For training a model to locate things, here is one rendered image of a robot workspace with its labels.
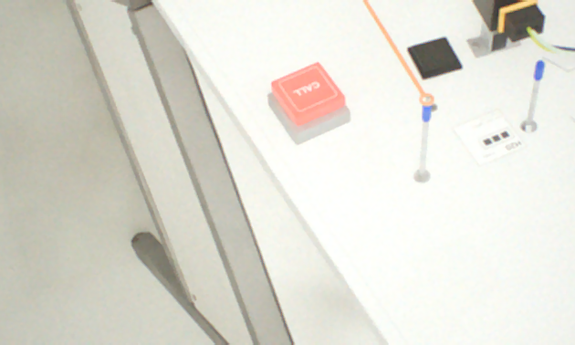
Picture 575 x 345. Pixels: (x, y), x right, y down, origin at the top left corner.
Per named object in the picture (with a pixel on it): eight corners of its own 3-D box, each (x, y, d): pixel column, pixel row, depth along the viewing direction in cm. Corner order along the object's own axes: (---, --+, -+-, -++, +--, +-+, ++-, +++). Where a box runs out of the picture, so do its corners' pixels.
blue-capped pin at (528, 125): (532, 118, 109) (545, 52, 102) (539, 130, 108) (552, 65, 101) (517, 122, 109) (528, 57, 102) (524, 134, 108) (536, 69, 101)
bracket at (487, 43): (510, 28, 116) (517, -10, 112) (521, 46, 114) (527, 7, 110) (465, 41, 115) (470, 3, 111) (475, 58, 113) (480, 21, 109)
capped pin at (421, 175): (422, 166, 106) (427, 86, 98) (433, 176, 105) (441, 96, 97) (409, 176, 106) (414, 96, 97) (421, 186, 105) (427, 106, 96)
